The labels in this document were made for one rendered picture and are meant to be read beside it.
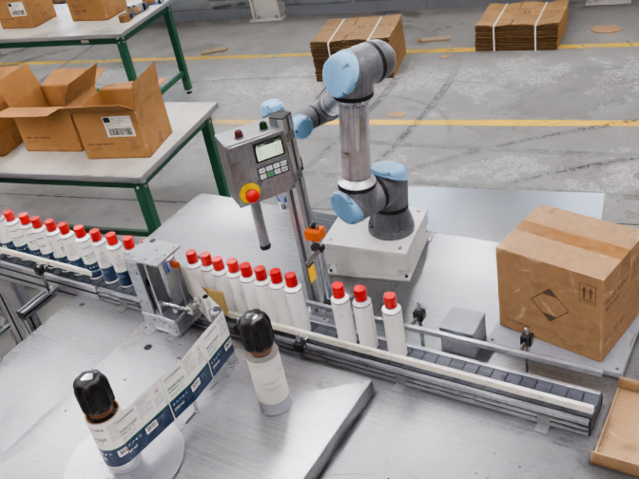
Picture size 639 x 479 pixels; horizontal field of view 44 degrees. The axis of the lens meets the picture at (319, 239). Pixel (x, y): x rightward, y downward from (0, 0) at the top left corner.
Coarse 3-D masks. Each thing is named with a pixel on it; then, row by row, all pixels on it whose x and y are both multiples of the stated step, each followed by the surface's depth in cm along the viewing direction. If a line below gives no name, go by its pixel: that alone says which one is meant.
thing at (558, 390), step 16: (112, 288) 264; (288, 336) 227; (336, 336) 224; (352, 352) 217; (416, 352) 213; (416, 368) 208; (464, 368) 205; (480, 368) 204; (464, 384) 200; (528, 384) 196; (544, 384) 195; (528, 400) 192; (576, 400) 189; (592, 400) 188; (592, 416) 184
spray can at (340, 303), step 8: (336, 288) 209; (336, 296) 210; (344, 296) 211; (336, 304) 210; (344, 304) 211; (336, 312) 212; (344, 312) 212; (336, 320) 215; (344, 320) 213; (352, 320) 215; (344, 328) 215; (352, 328) 216; (344, 336) 216; (352, 336) 217
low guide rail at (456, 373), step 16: (320, 336) 219; (368, 352) 212; (384, 352) 210; (432, 368) 203; (448, 368) 201; (480, 384) 197; (496, 384) 194; (512, 384) 192; (544, 400) 188; (560, 400) 186
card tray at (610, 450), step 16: (624, 384) 195; (624, 400) 193; (608, 416) 189; (624, 416) 189; (608, 432) 185; (624, 432) 185; (608, 448) 182; (624, 448) 181; (608, 464) 177; (624, 464) 174
